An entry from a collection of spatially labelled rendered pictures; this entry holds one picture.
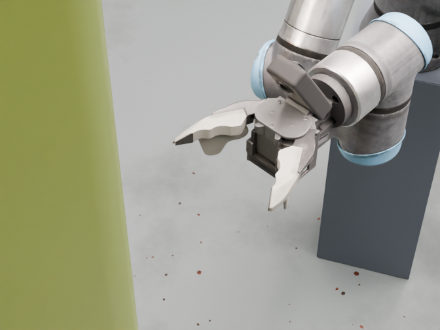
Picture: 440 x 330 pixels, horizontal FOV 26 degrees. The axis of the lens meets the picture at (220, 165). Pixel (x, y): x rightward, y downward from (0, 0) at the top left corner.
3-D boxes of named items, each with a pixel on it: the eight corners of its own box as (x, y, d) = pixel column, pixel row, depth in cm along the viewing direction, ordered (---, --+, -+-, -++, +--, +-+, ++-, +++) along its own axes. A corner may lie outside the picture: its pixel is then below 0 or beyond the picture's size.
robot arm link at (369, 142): (345, 112, 144) (353, 48, 135) (413, 145, 139) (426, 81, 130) (311, 147, 139) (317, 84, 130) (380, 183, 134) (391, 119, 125)
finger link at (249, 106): (215, 142, 114) (286, 133, 115) (215, 131, 112) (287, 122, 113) (209, 115, 117) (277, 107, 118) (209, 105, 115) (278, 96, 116)
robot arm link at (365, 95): (384, 70, 117) (323, 35, 121) (360, 90, 114) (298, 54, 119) (376, 122, 123) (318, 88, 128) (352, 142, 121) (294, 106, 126)
